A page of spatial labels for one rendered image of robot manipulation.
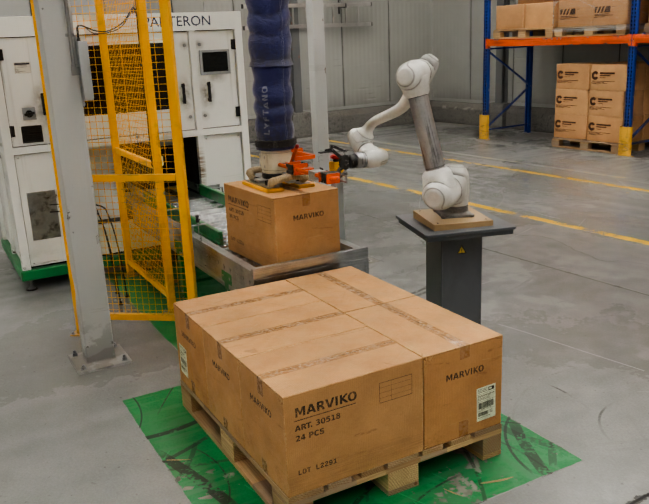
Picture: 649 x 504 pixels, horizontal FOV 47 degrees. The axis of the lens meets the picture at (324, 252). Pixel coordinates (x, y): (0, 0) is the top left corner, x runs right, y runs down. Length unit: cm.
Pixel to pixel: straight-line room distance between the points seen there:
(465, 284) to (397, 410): 137
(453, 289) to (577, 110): 788
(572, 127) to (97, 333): 876
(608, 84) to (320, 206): 785
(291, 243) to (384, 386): 136
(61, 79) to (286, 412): 226
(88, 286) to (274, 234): 111
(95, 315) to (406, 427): 210
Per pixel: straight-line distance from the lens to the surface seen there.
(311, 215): 403
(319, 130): 714
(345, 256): 411
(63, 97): 420
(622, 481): 332
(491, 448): 335
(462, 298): 417
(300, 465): 281
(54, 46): 419
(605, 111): 1148
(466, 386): 312
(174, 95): 440
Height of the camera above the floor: 173
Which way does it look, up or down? 16 degrees down
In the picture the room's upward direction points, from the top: 3 degrees counter-clockwise
